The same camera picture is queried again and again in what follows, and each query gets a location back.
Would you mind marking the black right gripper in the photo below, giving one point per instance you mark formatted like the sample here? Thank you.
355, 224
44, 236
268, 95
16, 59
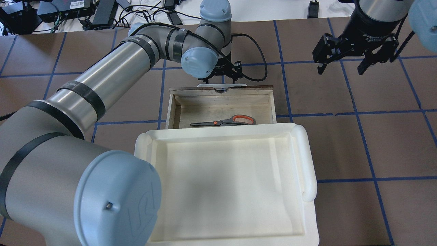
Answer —
364, 40

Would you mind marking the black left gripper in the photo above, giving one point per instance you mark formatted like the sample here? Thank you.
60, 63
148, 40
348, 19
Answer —
222, 63

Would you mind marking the grey orange scissors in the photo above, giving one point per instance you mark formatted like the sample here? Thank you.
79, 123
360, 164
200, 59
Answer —
235, 120

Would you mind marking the wooden drawer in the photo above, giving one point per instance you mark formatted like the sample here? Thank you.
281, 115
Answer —
189, 105

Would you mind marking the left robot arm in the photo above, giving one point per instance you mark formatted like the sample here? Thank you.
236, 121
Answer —
76, 193

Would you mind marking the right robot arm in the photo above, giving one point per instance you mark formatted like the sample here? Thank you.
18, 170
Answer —
417, 17

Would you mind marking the white plastic tray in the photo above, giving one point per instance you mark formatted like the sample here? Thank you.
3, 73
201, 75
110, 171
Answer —
249, 185

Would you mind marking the black power adapter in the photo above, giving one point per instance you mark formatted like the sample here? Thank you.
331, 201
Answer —
105, 13

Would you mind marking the black electronics box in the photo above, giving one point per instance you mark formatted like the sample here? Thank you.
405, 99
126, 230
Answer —
23, 17

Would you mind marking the white drawer handle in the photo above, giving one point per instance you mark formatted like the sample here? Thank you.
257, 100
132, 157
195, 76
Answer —
221, 85

